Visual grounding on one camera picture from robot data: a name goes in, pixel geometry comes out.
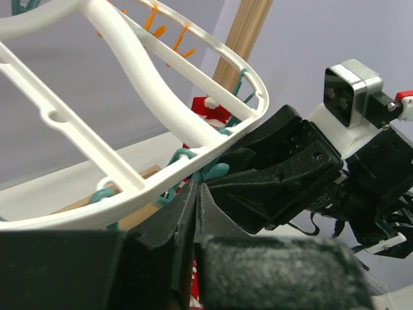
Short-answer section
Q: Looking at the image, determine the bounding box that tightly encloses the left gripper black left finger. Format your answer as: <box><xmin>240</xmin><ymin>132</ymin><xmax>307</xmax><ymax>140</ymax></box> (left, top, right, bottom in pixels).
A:
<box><xmin>1</xmin><ymin>181</ymin><xmax>197</xmax><ymax>309</ymax></box>

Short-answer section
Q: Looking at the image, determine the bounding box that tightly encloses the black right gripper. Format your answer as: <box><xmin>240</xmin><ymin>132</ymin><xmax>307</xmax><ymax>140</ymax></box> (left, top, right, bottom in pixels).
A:
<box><xmin>206</xmin><ymin>127</ymin><xmax>412</xmax><ymax>258</ymax></box>

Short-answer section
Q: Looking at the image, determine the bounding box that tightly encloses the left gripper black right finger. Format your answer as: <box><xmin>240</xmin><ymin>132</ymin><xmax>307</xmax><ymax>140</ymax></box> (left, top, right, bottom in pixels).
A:
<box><xmin>194</xmin><ymin>184</ymin><xmax>374</xmax><ymax>309</ymax></box>

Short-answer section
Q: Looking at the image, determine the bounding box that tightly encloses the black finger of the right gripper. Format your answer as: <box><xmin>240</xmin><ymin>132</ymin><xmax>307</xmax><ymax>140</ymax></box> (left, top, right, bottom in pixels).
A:
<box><xmin>222</xmin><ymin>105</ymin><xmax>323</xmax><ymax>171</ymax></box>

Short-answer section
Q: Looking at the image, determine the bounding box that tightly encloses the red white striped sock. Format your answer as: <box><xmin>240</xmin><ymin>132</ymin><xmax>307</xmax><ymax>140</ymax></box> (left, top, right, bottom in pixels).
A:
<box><xmin>189</xmin><ymin>96</ymin><xmax>231</xmax><ymax>309</ymax></box>

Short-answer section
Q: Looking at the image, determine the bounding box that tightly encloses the white round clip hanger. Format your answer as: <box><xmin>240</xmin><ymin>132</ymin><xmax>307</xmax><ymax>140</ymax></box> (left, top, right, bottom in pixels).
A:
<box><xmin>1</xmin><ymin>1</ymin><xmax>269</xmax><ymax>231</ymax></box>

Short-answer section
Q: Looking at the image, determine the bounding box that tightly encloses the teal clothespin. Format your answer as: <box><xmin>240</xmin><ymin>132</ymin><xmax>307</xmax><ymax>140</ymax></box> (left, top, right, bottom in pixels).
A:
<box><xmin>11</xmin><ymin>0</ymin><xmax>41</xmax><ymax>16</ymax></box>
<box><xmin>88</xmin><ymin>188</ymin><xmax>116</xmax><ymax>205</ymax></box>
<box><xmin>219</xmin><ymin>67</ymin><xmax>259</xmax><ymax>136</ymax></box>
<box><xmin>157</xmin><ymin>161</ymin><xmax>230</xmax><ymax>206</ymax></box>

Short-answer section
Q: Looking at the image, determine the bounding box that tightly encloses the wooden hanger stand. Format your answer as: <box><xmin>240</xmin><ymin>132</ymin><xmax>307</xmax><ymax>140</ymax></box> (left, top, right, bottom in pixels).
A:
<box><xmin>48</xmin><ymin>0</ymin><xmax>275</xmax><ymax>231</ymax></box>

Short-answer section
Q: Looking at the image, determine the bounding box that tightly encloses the orange clothespin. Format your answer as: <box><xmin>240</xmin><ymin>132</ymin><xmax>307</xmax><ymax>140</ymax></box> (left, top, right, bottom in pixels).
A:
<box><xmin>166</xmin><ymin>23</ymin><xmax>196</xmax><ymax>67</ymax></box>
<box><xmin>144</xmin><ymin>4</ymin><xmax>166</xmax><ymax>38</ymax></box>

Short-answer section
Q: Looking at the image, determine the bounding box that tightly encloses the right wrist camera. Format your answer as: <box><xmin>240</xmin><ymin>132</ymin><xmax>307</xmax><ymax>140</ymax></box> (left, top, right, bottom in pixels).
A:
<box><xmin>308</xmin><ymin>59</ymin><xmax>412</xmax><ymax>159</ymax></box>

